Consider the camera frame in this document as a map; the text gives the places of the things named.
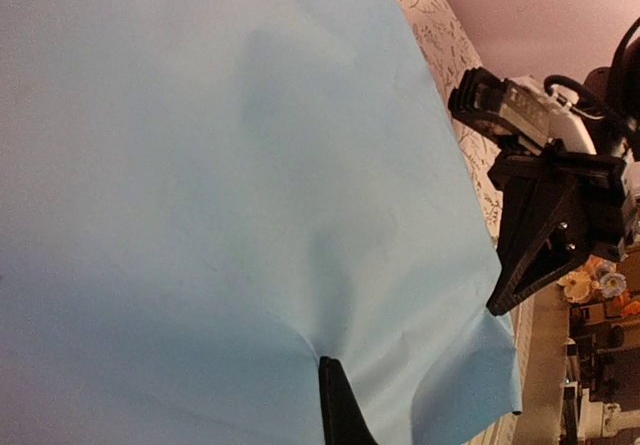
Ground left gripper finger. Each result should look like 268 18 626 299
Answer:
318 357 376 445

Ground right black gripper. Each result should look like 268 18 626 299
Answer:
486 142 638 315

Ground blue wrapping paper sheet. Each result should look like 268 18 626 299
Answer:
1 0 521 444

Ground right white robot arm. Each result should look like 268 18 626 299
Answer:
449 27 639 316

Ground floral patterned table mat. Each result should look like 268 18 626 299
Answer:
397 0 534 444

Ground front aluminium rail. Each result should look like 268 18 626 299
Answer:
472 285 569 444

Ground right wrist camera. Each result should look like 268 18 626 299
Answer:
447 67 596 156

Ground right black cable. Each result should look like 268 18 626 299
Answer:
544 74 631 126

